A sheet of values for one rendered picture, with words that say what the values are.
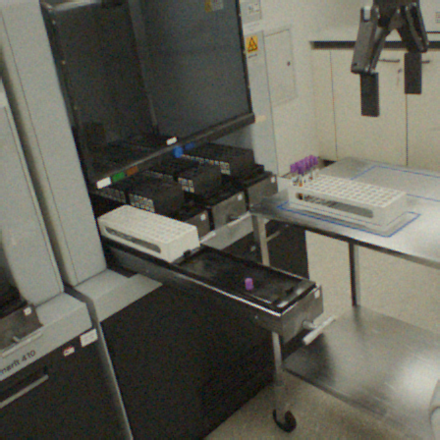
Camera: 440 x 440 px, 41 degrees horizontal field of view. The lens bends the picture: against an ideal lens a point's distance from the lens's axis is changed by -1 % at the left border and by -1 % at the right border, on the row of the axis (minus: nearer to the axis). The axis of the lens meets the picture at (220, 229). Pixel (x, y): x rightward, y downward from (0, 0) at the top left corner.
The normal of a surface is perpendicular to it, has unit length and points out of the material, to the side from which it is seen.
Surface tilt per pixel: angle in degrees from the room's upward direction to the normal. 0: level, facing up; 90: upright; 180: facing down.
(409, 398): 0
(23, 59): 90
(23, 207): 90
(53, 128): 90
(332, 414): 0
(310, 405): 0
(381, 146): 90
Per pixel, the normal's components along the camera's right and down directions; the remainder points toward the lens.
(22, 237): 0.70, 0.22
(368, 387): -0.15, -0.89
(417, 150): -0.69, 0.40
